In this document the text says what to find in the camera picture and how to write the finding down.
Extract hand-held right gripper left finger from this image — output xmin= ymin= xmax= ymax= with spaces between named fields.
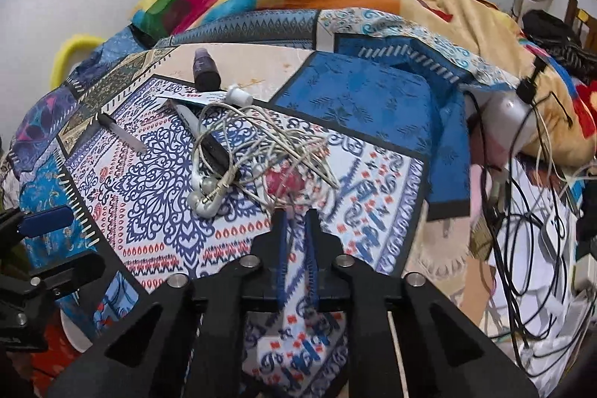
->
xmin=47 ymin=208 xmax=292 ymax=398

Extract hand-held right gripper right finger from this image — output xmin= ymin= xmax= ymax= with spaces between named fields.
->
xmin=304 ymin=209 xmax=539 ymax=398

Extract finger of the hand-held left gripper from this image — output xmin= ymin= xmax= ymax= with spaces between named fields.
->
xmin=0 ymin=206 xmax=74 ymax=241
xmin=14 ymin=253 xmax=106 ymax=302

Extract red clear plastic wrapper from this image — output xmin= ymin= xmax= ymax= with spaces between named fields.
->
xmin=263 ymin=165 xmax=309 ymax=212

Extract purple black spray bottle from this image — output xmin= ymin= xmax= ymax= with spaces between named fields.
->
xmin=193 ymin=47 xmax=222 ymax=92

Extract tangled white earphones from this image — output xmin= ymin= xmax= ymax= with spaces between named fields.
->
xmin=189 ymin=102 xmax=341 ymax=219

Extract black silver pen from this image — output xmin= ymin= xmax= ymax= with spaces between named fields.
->
xmin=97 ymin=113 xmax=147 ymax=154

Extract small black device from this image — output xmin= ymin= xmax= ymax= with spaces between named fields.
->
xmin=198 ymin=137 xmax=241 ymax=182

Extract blue patchwork bed sheet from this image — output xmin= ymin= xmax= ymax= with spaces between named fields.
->
xmin=0 ymin=9 xmax=472 ymax=398

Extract small white plug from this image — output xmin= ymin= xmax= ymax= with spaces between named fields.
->
xmin=225 ymin=85 xmax=255 ymax=106

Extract yellow foam tube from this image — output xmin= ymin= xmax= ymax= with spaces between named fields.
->
xmin=50 ymin=34 xmax=106 ymax=88

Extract white rounded appliance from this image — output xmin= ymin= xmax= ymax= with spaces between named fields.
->
xmin=471 ymin=93 xmax=537 ymax=156

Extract black striped cloth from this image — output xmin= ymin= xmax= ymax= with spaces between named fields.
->
xmin=521 ymin=10 xmax=597 ymax=72

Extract wooden headboard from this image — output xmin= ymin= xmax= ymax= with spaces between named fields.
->
xmin=564 ymin=0 xmax=597 ymax=40

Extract black cable tangle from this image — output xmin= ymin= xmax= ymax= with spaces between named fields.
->
xmin=459 ymin=53 xmax=597 ymax=361

